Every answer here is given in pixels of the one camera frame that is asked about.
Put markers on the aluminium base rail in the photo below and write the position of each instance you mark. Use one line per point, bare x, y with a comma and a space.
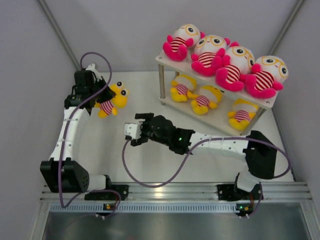
181, 198

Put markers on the yellow plush sideways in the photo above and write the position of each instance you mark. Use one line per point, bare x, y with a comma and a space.
112, 106

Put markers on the yellow plush under shelf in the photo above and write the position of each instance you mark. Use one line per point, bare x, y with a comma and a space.
241, 114

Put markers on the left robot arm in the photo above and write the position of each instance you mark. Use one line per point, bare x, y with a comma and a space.
62, 172

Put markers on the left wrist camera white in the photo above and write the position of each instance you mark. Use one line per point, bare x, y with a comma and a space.
92, 67

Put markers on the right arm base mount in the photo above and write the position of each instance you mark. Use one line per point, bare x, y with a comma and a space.
230, 193

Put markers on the white two-tier shelf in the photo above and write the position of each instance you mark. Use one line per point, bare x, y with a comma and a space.
216, 118

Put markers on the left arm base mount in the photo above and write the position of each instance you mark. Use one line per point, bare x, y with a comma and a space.
116, 192

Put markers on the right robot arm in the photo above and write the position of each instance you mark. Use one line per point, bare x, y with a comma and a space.
254, 149

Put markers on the pink plush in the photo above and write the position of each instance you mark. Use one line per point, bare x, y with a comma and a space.
237, 62
208, 54
267, 77
177, 46

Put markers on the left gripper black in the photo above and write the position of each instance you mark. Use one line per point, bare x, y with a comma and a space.
109, 94

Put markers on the yellow plush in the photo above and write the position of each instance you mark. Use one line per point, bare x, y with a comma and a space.
208, 97
183, 87
241, 114

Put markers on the yellow plush front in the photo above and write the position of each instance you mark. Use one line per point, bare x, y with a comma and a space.
183, 87

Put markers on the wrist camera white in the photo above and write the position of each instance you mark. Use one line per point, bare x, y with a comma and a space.
132, 130
92, 67

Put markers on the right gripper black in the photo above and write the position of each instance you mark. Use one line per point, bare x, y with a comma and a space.
147, 117

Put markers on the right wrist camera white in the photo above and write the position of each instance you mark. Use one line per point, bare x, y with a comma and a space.
132, 130

